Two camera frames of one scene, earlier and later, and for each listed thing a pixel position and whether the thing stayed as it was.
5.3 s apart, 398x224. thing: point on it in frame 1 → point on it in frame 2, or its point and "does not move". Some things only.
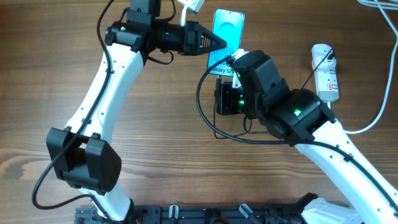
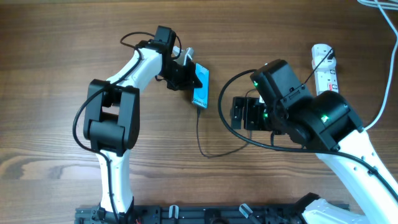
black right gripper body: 232,99 → 257,116
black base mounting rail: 212,214 does not move
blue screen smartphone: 228,25 → 201,95
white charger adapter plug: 326,63 does not move
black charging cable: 250,132 → 308,80
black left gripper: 191,37 → 186,82
